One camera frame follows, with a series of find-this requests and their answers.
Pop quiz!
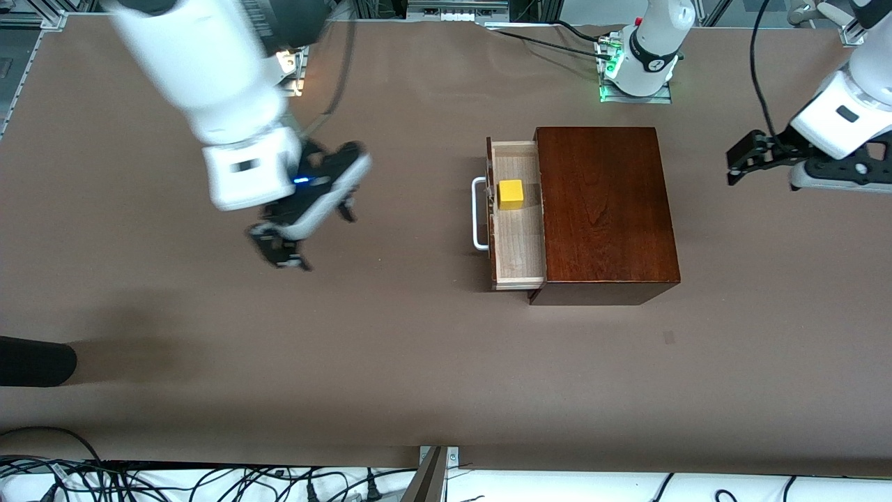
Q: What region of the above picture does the white drawer handle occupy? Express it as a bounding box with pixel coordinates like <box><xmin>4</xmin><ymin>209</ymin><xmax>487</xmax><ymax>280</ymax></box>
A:
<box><xmin>472</xmin><ymin>177</ymin><xmax>492</xmax><ymax>251</ymax></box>

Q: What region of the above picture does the wooden drawer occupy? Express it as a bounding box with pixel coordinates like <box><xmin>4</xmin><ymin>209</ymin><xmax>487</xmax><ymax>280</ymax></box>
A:
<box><xmin>486</xmin><ymin>137</ymin><xmax>548</xmax><ymax>292</ymax></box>

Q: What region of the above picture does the grey clamp fixture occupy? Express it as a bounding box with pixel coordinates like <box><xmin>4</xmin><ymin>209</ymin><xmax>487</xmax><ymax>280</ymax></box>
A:
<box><xmin>787</xmin><ymin>0</ymin><xmax>862</xmax><ymax>47</ymax></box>

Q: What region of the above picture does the dark wooden cabinet box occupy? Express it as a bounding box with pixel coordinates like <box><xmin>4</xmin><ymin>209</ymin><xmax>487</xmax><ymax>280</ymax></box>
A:
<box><xmin>528</xmin><ymin>126</ymin><xmax>682</xmax><ymax>306</ymax></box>

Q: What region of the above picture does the black knurled cylinder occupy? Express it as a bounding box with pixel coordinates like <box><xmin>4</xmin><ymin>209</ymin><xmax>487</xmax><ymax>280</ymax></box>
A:
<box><xmin>0</xmin><ymin>336</ymin><xmax>77</xmax><ymax>388</ymax></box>

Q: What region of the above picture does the white sheet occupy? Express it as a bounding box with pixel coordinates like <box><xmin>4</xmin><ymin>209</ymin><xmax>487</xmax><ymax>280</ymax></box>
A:
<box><xmin>0</xmin><ymin>464</ymin><xmax>892</xmax><ymax>502</ymax></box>

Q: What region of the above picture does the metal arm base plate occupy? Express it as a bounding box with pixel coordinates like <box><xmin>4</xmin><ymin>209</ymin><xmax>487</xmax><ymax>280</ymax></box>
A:
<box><xmin>275</xmin><ymin>49</ymin><xmax>307</xmax><ymax>98</ymax></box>
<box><xmin>598</xmin><ymin>35</ymin><xmax>674</xmax><ymax>105</ymax></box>

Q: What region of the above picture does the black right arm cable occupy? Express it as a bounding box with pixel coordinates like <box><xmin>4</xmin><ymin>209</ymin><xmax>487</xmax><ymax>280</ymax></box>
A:
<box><xmin>303</xmin><ymin>17</ymin><xmax>360</xmax><ymax>140</ymax></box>

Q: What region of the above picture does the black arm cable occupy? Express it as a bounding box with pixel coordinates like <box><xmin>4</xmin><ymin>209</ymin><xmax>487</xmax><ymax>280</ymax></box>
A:
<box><xmin>303</xmin><ymin>17</ymin><xmax>360</xmax><ymax>140</ymax></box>
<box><xmin>749</xmin><ymin>0</ymin><xmax>780</xmax><ymax>137</ymax></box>

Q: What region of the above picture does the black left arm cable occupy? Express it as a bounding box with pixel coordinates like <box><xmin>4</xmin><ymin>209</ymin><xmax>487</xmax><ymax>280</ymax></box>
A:
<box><xmin>749</xmin><ymin>0</ymin><xmax>780</xmax><ymax>137</ymax></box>

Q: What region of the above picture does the metal rail with connectors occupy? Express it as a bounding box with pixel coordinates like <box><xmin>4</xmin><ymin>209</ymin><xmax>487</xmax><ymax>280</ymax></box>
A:
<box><xmin>406</xmin><ymin>0</ymin><xmax>513</xmax><ymax>22</ymax></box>

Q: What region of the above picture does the grey metal bracket bar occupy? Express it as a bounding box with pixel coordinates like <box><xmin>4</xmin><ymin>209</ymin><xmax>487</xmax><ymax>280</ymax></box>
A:
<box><xmin>401</xmin><ymin>445</ymin><xmax>461</xmax><ymax>502</ymax></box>

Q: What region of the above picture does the metal corner bracket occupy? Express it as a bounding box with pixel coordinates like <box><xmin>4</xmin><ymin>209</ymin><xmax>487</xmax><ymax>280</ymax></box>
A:
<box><xmin>0</xmin><ymin>10</ymin><xmax>68</xmax><ymax>33</ymax></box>

